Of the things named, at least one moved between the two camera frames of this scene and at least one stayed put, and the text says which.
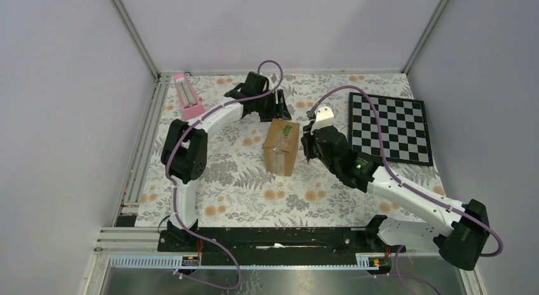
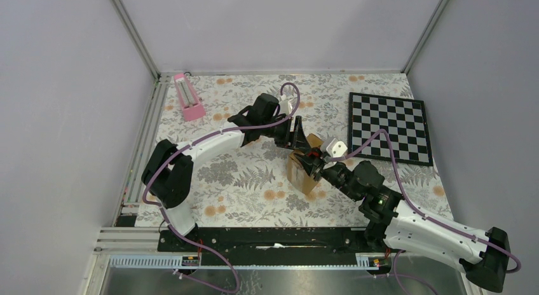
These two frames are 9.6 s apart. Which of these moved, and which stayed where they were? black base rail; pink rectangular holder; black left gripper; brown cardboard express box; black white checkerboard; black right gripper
Moved: black left gripper; black right gripper; brown cardboard express box
Stayed: black white checkerboard; black base rail; pink rectangular holder
